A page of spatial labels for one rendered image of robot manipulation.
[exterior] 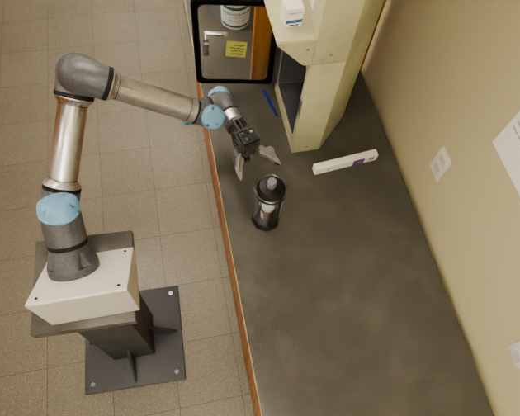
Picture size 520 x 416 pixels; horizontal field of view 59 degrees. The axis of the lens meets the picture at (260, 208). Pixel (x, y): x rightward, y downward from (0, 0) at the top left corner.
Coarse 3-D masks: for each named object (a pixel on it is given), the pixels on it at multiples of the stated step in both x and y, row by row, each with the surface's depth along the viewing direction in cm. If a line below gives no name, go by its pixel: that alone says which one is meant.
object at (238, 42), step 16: (208, 16) 158; (224, 16) 158; (240, 16) 158; (256, 16) 158; (208, 32) 164; (224, 32) 164; (240, 32) 164; (256, 32) 165; (224, 48) 171; (240, 48) 171; (256, 48) 171; (208, 64) 178; (224, 64) 178; (240, 64) 178; (256, 64) 179
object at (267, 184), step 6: (264, 180) 146; (270, 180) 143; (276, 180) 143; (258, 186) 145; (264, 186) 145; (270, 186) 143; (276, 186) 145; (282, 186) 146; (258, 192) 145; (264, 192) 144; (270, 192) 144; (276, 192) 144; (282, 192) 145; (264, 198) 144; (270, 198) 144; (276, 198) 144
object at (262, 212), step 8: (264, 176) 148; (256, 184) 147; (256, 192) 145; (256, 200) 151; (264, 200) 144; (280, 200) 145; (256, 208) 154; (264, 208) 150; (272, 208) 149; (256, 216) 159; (264, 216) 155; (272, 216) 155; (264, 224) 160; (272, 224) 161
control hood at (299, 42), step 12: (264, 0) 136; (276, 0) 136; (276, 12) 133; (276, 24) 131; (276, 36) 129; (288, 36) 129; (300, 36) 130; (312, 36) 130; (288, 48) 130; (300, 48) 131; (312, 48) 132; (300, 60) 136
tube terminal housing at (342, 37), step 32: (320, 0) 122; (352, 0) 120; (384, 0) 140; (320, 32) 127; (352, 32) 130; (320, 64) 139; (352, 64) 151; (320, 96) 152; (288, 128) 179; (320, 128) 169
